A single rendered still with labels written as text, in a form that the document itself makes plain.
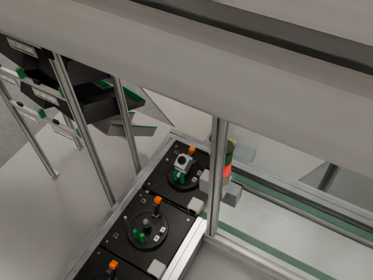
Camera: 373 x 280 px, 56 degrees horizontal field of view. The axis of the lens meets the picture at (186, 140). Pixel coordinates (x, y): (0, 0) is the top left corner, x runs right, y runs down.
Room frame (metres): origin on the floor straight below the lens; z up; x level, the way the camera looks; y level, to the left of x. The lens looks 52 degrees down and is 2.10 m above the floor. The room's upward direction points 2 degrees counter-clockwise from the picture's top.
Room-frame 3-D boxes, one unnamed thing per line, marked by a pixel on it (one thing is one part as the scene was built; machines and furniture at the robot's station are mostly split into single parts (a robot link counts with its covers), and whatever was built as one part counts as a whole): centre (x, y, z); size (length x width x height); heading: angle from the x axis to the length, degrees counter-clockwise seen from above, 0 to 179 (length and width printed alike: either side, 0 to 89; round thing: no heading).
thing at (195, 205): (0.58, -0.02, 0.97); 0.05 x 0.05 x 0.04; 59
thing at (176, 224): (0.49, 0.14, 1.01); 0.24 x 0.24 x 0.13; 59
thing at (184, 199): (0.71, 0.01, 0.96); 0.24 x 0.24 x 0.02; 59
